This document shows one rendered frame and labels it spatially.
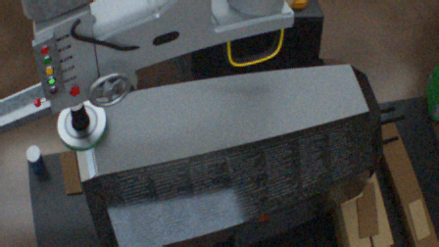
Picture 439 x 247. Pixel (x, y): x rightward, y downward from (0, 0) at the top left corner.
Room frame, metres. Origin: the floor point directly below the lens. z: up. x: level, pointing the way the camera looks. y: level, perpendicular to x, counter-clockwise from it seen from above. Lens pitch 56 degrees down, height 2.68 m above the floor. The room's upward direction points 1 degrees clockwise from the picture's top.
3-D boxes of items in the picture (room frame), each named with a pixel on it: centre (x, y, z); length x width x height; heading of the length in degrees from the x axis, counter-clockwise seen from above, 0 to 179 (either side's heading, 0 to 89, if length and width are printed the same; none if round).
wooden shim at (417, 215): (1.12, -1.09, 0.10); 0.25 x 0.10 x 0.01; 15
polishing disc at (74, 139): (1.21, 0.50, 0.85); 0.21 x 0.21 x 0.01
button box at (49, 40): (1.08, 0.52, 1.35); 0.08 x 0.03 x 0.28; 112
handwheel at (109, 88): (1.14, 0.34, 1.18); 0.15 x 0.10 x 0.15; 112
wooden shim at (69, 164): (1.45, 0.76, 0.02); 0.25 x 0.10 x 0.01; 16
